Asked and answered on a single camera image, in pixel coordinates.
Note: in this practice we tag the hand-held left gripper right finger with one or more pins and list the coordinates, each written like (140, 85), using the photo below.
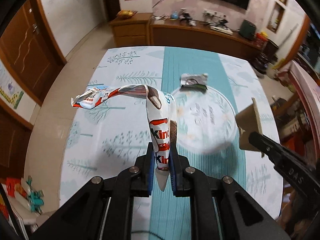
(173, 177)

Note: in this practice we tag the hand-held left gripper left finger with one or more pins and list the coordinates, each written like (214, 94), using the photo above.
(150, 175)

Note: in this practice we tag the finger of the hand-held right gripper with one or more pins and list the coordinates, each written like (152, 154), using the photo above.
(265, 146)

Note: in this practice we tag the brown cardboard tray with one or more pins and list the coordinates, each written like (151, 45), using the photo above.
(250, 122)

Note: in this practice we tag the white red chocolate wrapper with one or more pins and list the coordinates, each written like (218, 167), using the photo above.
(160, 130)

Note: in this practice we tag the silver black wrapper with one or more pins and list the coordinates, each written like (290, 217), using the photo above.
(193, 81)

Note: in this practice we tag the tree print teal tablecloth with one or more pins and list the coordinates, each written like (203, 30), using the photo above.
(112, 140)

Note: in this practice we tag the pink counter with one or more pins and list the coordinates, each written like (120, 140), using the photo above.
(305, 87)

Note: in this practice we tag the black urn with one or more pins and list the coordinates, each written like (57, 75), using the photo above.
(261, 63)

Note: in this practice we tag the red basket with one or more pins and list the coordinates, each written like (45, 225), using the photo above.
(261, 40)

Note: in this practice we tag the long grey stick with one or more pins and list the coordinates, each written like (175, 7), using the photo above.
(288, 35)

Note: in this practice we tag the dark green appliance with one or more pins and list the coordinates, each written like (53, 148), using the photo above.
(247, 29)

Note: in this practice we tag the white teal plastic bottle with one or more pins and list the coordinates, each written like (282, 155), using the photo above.
(30, 196)

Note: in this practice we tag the white set-top box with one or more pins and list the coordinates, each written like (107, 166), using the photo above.
(221, 29)

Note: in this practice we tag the long wooden television cabinet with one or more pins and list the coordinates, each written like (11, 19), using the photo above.
(200, 38)

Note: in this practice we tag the red printed packet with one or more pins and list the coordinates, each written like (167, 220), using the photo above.
(11, 187)

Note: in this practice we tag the plain brown wooden door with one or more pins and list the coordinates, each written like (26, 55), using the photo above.
(12, 145)

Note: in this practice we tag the small wooden side cabinet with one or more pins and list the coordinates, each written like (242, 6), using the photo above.
(130, 33)

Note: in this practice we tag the blue kettle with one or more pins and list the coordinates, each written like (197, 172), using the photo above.
(175, 15)

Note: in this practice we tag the fruit bowl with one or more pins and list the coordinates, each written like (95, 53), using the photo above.
(127, 14)

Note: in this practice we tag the dark back door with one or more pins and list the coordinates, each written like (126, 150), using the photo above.
(113, 0)

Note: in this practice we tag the wall niche shelf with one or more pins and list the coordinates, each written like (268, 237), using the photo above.
(275, 16)

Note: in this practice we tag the white wall sockets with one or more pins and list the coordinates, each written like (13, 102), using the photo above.
(212, 13)

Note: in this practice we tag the cartoon wall poster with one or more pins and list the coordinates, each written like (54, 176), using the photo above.
(11, 90)

